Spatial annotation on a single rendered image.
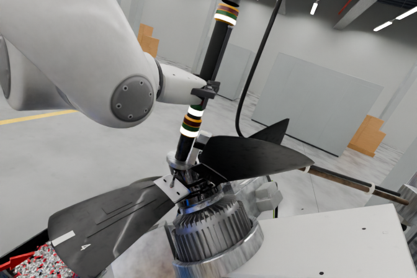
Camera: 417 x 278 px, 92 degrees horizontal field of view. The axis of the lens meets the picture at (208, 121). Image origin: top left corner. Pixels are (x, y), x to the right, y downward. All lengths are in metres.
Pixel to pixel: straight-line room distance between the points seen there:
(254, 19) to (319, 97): 8.14
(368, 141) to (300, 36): 6.71
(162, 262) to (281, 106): 5.64
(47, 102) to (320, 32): 12.81
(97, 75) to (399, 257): 0.49
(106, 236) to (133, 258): 0.20
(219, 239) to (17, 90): 0.48
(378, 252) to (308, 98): 5.64
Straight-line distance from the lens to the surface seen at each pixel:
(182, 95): 0.34
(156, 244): 0.64
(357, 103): 6.25
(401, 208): 0.74
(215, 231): 0.55
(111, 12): 0.19
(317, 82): 6.03
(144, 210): 0.51
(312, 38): 12.83
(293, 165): 0.44
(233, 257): 0.56
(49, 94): 0.25
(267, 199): 0.80
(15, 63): 0.25
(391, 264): 0.47
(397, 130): 14.04
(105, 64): 0.18
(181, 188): 0.58
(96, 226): 0.49
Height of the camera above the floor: 1.55
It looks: 19 degrees down
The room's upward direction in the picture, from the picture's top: 19 degrees clockwise
